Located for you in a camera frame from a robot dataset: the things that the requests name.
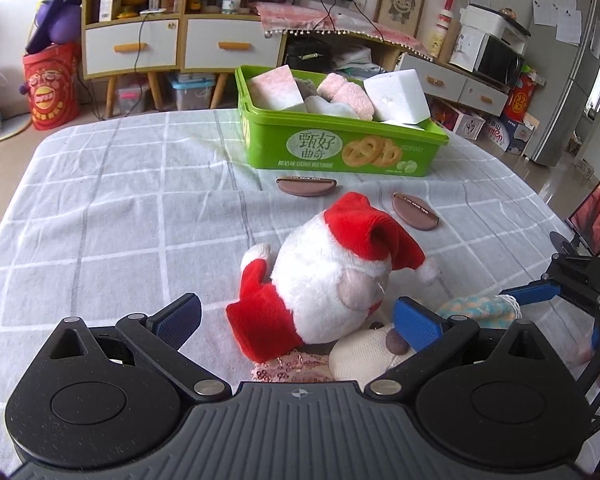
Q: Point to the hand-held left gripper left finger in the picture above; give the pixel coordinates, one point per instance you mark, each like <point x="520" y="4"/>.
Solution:
<point x="177" y="319"/>

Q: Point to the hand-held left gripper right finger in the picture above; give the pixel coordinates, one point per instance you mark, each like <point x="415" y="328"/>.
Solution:
<point x="417" y="325"/>

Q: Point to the blue knitted cloth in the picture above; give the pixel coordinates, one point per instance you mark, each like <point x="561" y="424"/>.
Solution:
<point x="480" y="310"/>

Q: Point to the white plush toy red hat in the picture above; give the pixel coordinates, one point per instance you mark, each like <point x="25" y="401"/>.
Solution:
<point x="320" y="270"/>

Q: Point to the green plastic box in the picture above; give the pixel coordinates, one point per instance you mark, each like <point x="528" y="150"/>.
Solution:
<point x="300" y="150"/>

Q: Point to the pink fluffy towel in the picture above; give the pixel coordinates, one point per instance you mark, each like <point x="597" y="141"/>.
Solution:
<point x="347" y="95"/>

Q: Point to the pink and white sponge block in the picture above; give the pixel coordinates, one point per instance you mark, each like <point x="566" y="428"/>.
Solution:
<point x="275" y="87"/>

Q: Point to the grey-green towel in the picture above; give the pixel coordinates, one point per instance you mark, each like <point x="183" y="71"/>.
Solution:
<point x="307" y="87"/>

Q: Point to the black tablet stand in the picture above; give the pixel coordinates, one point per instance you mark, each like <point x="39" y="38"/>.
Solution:
<point x="565" y="243"/>

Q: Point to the beige plush toy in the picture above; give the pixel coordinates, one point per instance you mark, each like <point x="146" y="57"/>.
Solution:
<point x="360" y="355"/>

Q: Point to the grey checked tablecloth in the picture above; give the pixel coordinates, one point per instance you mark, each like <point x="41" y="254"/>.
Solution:
<point x="130" y="220"/>

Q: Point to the brown half-moon pad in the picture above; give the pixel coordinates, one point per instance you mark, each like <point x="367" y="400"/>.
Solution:
<point x="415" y="212"/>
<point x="305" y="187"/>

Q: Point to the pink sequin cloth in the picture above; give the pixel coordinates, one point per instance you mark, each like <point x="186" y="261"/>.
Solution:
<point x="290" y="365"/>

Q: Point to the colourful printed carton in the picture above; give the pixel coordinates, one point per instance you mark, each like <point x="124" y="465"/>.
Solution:
<point x="505" y="135"/>

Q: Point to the white printed cardboard box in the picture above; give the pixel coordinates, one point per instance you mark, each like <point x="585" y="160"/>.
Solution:
<point x="462" y="120"/>

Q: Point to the grey refrigerator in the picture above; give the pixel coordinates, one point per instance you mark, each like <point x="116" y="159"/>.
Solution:
<point x="565" y="90"/>

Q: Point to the red printed box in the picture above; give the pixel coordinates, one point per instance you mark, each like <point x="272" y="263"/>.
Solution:
<point x="522" y="97"/>

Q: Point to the clear storage box pink lid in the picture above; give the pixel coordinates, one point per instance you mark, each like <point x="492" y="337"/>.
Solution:
<point x="132" y="97"/>

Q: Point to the clear storage box blue lid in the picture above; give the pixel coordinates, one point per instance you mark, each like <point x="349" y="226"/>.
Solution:
<point x="190" y="92"/>

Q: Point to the black microwave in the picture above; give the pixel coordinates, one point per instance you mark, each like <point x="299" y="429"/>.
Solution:
<point x="497" y="60"/>

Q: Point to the white paper sheet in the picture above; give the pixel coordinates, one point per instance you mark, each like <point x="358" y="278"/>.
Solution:
<point x="465" y="47"/>

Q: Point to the red printed bag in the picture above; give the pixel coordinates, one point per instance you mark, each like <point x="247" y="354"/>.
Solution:
<point x="50" y="90"/>

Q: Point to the low wooden cabinet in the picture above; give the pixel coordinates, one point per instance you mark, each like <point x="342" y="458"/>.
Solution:
<point x="395" y="60"/>

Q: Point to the black bag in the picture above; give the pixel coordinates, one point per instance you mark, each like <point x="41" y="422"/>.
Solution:
<point x="307" y="55"/>

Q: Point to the tall wooden shelf cabinet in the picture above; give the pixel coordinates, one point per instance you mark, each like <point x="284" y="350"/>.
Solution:
<point x="181" y="15"/>

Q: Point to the framed cartoon picture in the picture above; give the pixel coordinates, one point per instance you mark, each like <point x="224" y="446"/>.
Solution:
<point x="401" y="2"/>

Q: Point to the white carton on shelf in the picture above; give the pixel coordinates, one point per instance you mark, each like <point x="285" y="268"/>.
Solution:
<point x="109" y="6"/>

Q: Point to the pink lace cloth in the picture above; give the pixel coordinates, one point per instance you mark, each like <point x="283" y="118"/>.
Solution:
<point x="300" y="17"/>

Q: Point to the purple plush toy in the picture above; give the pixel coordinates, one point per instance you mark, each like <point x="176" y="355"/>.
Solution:
<point x="60" y="15"/>

